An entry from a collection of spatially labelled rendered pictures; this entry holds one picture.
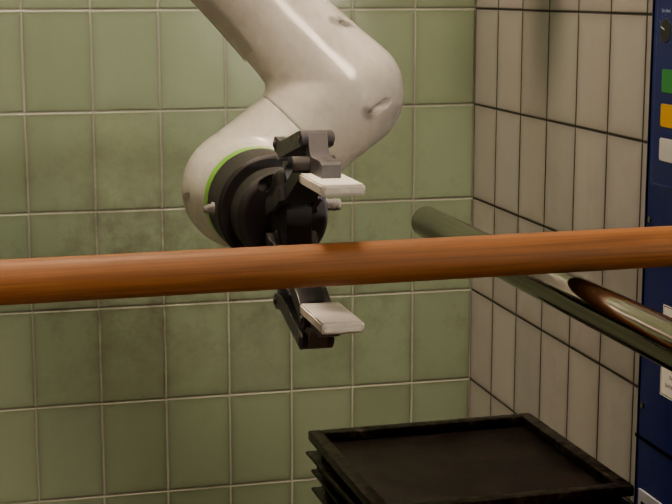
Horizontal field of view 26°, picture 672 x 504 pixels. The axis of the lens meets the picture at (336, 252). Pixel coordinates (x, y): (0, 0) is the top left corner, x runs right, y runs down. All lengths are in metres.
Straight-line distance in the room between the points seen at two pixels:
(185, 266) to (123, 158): 1.26
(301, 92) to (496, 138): 0.97
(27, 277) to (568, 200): 1.15
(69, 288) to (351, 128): 0.42
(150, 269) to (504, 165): 1.30
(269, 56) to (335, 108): 0.08
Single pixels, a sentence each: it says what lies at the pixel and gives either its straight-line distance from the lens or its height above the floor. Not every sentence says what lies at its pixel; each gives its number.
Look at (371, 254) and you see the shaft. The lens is 1.00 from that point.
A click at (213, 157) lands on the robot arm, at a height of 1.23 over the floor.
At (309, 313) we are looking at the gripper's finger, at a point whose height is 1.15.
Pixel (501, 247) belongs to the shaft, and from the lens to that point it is 1.03.
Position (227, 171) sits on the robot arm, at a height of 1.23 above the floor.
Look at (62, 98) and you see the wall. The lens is 2.20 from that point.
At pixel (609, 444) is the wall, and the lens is 1.92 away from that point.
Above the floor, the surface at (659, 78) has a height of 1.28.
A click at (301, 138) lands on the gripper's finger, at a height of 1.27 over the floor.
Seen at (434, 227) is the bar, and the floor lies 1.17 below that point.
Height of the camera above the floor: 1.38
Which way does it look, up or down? 10 degrees down
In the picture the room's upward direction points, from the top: straight up
